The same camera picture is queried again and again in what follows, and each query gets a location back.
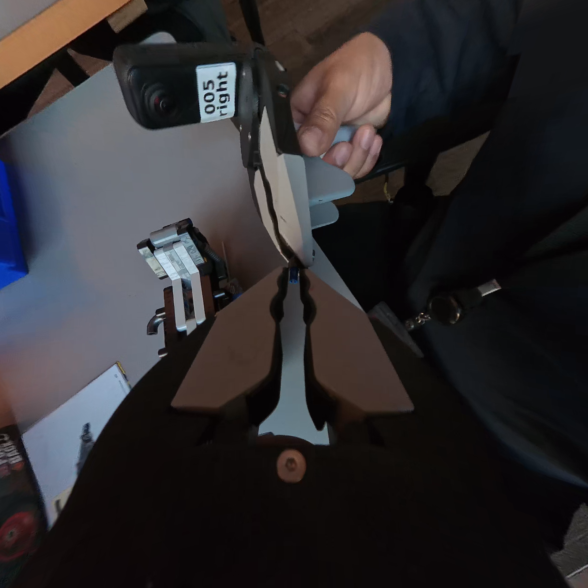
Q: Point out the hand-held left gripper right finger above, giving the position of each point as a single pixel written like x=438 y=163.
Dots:
x=353 y=363

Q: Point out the black badge reel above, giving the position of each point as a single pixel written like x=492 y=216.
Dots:
x=443 y=308

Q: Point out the person's dark clothed body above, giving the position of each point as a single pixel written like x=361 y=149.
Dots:
x=505 y=220

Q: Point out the person's right forearm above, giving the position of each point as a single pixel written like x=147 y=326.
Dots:
x=441 y=46

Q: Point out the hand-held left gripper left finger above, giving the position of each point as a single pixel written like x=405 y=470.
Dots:
x=234 y=349

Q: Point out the blue plastic bin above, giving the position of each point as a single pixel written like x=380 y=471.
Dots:
x=11 y=229

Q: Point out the person's right hand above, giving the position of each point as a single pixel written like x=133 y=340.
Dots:
x=349 y=87

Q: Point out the lego instruction booklet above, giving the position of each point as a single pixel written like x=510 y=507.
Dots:
x=78 y=413

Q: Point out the dark printed box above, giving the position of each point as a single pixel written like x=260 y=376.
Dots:
x=18 y=505

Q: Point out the black and grey lego model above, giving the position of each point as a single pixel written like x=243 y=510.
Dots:
x=179 y=275

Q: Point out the blue lego pin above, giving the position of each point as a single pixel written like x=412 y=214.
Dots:
x=292 y=275

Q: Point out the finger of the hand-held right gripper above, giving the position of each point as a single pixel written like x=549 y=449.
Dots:
x=294 y=206
x=265 y=206

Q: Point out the wooden top table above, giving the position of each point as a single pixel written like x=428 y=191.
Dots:
x=55 y=27

